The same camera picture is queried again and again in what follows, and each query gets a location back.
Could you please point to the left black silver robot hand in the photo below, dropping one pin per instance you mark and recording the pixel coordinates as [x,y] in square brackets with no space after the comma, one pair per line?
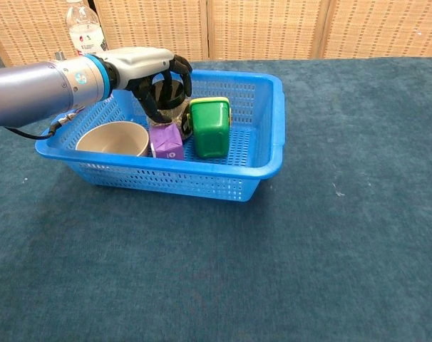
[141,60]

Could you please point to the glass jar with black lid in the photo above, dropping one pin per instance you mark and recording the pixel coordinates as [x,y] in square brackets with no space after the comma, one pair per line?
[173,107]

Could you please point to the clear plastic water bottle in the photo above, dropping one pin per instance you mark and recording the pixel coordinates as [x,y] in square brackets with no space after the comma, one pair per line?
[84,32]

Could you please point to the beige bowl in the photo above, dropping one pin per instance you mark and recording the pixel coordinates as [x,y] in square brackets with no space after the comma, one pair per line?
[112,139]

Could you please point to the purple carton box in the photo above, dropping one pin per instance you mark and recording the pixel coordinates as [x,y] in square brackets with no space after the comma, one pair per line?
[166,140]

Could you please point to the green container with yellow lid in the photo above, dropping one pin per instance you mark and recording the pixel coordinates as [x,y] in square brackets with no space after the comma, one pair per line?
[210,128]

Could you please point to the blue plastic perforated basket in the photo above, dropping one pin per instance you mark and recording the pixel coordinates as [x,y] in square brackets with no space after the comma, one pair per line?
[266,142]

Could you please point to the bamboo folding screen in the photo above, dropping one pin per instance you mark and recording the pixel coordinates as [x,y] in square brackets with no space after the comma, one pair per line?
[266,28]

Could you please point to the teal table mat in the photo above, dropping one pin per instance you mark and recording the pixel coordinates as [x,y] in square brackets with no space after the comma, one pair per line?
[237,267]

